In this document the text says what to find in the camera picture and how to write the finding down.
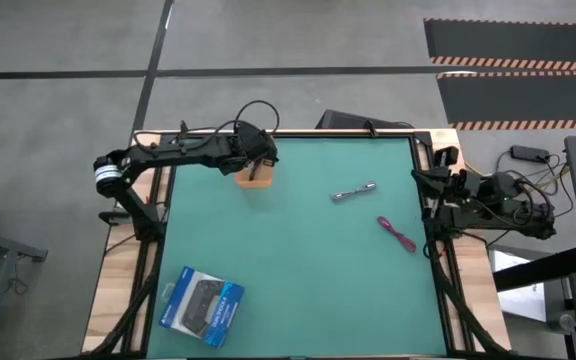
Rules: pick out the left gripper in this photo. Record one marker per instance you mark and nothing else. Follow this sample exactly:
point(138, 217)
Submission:
point(258, 145)

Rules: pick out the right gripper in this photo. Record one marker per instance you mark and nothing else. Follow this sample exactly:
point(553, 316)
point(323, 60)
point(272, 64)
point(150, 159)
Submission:
point(450, 172)

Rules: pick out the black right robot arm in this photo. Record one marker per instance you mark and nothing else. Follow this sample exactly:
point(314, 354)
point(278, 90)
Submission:
point(508, 215)

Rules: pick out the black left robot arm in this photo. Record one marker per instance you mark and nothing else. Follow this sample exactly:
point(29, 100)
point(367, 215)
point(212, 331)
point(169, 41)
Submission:
point(178, 150)

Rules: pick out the orange plastic bin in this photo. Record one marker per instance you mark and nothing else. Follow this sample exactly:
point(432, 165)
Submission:
point(255, 182)

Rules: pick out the black power adapter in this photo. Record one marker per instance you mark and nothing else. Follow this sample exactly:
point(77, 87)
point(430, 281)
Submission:
point(530, 153)

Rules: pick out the wooden table side board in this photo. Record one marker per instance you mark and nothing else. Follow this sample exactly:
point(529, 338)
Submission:
point(483, 290)
point(113, 290)

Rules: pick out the black hazard-striped floor mat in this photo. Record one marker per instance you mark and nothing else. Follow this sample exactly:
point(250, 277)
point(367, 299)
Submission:
point(518, 97)
point(513, 40)

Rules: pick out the black floor beam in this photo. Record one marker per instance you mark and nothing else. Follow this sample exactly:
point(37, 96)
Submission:
point(543, 270)

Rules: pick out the blue game controller box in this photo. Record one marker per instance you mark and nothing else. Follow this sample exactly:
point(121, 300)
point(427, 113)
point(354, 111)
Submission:
point(202, 306)

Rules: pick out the white sheet on floor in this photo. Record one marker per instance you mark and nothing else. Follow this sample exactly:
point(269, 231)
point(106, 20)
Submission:
point(523, 302)

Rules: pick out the black metal table frame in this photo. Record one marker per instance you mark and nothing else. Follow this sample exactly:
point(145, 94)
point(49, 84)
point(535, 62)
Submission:
point(343, 135)

